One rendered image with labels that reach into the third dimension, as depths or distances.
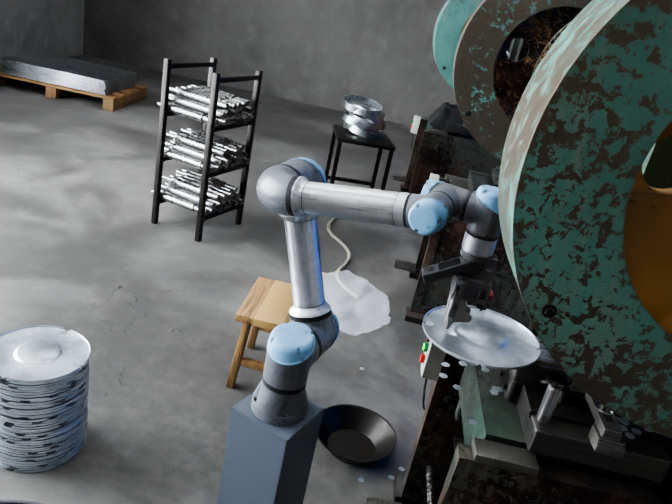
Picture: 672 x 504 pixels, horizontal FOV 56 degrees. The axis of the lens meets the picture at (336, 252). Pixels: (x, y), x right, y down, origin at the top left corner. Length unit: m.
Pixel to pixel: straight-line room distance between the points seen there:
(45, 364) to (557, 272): 1.50
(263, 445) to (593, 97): 1.16
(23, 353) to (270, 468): 0.83
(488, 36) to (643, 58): 1.79
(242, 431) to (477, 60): 1.75
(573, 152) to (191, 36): 7.67
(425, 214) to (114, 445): 1.37
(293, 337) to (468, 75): 1.52
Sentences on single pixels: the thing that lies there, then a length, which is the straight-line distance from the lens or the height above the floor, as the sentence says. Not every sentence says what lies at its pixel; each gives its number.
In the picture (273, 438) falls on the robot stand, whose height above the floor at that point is 0.43.
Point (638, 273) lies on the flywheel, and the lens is 1.14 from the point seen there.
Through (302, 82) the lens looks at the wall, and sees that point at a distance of 8.16.
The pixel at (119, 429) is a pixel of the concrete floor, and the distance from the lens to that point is 2.31.
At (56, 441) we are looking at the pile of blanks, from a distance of 2.13.
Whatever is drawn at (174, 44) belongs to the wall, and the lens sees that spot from 8.53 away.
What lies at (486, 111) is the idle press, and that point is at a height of 1.12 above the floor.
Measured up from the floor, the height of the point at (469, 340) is 0.79.
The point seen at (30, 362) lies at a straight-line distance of 2.05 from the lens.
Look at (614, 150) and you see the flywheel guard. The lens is 0.98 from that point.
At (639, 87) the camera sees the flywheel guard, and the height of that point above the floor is 1.45.
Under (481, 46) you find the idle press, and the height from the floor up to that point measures 1.37.
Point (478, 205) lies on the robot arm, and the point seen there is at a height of 1.11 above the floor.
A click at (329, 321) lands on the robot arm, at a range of 1.70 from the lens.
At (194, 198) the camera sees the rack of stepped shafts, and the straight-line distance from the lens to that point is 3.68.
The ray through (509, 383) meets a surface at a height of 0.69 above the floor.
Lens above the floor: 1.51
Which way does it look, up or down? 23 degrees down
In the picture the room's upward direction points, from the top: 12 degrees clockwise
